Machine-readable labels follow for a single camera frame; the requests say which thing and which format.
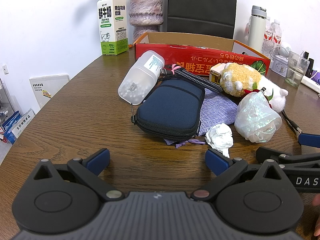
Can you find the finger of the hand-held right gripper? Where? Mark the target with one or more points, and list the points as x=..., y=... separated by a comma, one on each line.
x=310, y=139
x=270, y=153

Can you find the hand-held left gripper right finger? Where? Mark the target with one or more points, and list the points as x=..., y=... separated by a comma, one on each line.
x=216, y=161

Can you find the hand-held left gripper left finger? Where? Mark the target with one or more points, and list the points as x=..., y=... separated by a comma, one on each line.
x=97, y=158

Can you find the iridescent plastic bag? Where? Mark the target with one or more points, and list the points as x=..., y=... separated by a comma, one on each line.
x=257, y=120

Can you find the white plush toy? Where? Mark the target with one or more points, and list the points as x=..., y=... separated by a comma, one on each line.
x=277, y=97

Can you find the dark blue zip pouch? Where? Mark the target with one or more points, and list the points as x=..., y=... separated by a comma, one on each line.
x=170, y=107

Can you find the yellow plush toy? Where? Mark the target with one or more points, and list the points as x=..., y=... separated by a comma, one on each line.
x=240, y=77

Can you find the cream tape measure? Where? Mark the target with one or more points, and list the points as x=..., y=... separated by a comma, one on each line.
x=216, y=73

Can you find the translucent white plastic container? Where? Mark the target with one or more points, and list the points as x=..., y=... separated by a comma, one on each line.
x=140, y=80

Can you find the red cardboard box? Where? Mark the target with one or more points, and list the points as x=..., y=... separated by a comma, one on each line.
x=200, y=57

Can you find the person's right hand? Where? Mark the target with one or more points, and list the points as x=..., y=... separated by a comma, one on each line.
x=317, y=215

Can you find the crumpled white paper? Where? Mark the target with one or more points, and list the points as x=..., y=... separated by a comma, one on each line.
x=220, y=137

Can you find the wooden desk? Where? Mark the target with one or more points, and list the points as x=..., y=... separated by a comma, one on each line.
x=87, y=120

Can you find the white power strip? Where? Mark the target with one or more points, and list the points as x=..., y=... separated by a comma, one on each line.
x=311, y=83

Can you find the purple object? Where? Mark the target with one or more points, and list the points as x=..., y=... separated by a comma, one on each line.
x=316, y=76

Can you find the clear glass cup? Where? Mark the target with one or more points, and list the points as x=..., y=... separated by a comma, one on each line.
x=296, y=70

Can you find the small dark bottle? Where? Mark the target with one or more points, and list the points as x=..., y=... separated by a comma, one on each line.
x=305, y=55
x=310, y=66

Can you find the white tin box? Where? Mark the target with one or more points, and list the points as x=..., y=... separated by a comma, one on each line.
x=280, y=66

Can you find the blue white boxes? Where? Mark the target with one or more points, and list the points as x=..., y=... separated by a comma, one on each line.
x=17, y=126

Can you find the small white fan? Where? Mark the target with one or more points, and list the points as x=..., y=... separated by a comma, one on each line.
x=285, y=48

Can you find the clear water bottle red label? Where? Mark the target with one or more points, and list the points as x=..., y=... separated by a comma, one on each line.
x=276, y=33
x=268, y=37

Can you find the white thermos bottle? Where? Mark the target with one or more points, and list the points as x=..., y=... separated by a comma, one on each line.
x=256, y=30

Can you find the green white milk carton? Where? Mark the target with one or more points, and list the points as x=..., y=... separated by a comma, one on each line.
x=112, y=22

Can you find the purple grey ceramic vase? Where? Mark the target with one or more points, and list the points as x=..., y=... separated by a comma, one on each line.
x=146, y=12

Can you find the black paper bag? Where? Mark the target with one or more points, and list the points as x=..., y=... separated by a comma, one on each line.
x=201, y=5

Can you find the white wall outlet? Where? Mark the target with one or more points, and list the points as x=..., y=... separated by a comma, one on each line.
x=5, y=69

